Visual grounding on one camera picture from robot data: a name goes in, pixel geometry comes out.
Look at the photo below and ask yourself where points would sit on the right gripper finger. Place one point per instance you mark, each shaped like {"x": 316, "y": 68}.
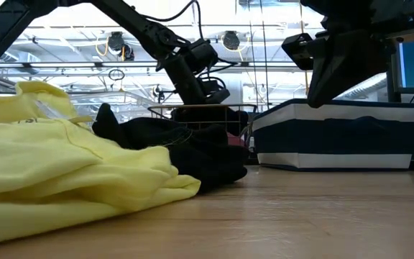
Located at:
{"x": 343, "y": 68}

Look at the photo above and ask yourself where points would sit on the small black cloth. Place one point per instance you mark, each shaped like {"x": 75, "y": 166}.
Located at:
{"x": 210, "y": 117}

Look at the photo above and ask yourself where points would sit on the maroon cloth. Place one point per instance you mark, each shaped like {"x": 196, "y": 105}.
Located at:
{"x": 235, "y": 140}

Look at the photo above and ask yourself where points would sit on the large black cloth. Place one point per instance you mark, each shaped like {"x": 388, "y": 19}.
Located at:
{"x": 200, "y": 158}

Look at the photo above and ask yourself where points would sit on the yellow cloth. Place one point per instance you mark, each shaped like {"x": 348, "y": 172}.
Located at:
{"x": 67, "y": 172}

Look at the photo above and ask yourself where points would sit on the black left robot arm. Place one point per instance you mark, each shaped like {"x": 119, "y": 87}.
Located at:
{"x": 138, "y": 25}

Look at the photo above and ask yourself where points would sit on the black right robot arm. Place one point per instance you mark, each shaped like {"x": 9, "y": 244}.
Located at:
{"x": 408, "y": 11}

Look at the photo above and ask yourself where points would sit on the navy fabric storage bin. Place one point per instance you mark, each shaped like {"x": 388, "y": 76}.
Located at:
{"x": 336, "y": 136}

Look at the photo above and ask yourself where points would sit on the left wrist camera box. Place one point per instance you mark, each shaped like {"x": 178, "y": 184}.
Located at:
{"x": 217, "y": 95}

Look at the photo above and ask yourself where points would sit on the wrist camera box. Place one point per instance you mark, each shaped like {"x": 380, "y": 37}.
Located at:
{"x": 217, "y": 95}
{"x": 297, "y": 50}

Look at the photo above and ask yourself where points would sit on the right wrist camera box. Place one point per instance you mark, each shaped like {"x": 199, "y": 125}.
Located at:
{"x": 297, "y": 50}

